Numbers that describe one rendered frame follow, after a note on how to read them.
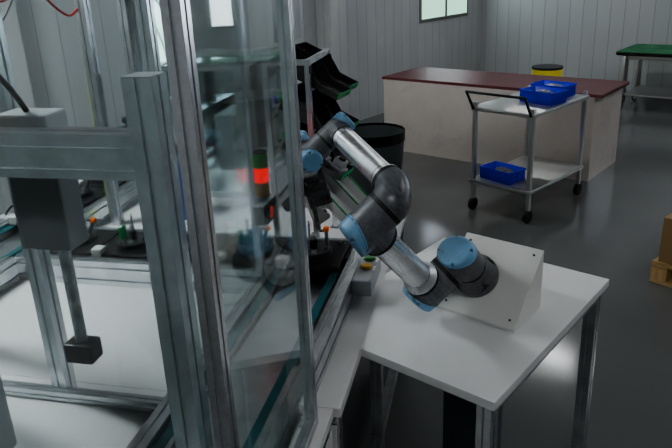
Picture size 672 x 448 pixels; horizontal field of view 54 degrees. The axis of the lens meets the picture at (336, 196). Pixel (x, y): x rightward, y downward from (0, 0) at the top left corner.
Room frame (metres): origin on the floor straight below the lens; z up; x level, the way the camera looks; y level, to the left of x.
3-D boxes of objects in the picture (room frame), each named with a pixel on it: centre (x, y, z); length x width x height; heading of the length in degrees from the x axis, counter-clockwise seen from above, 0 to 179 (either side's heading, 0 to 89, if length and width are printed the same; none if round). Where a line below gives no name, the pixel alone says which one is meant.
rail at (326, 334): (1.97, 0.01, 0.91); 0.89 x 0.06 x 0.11; 167
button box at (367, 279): (2.14, -0.10, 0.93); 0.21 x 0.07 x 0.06; 167
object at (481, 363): (2.05, -0.43, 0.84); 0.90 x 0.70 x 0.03; 139
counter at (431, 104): (6.77, -1.72, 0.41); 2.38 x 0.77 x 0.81; 50
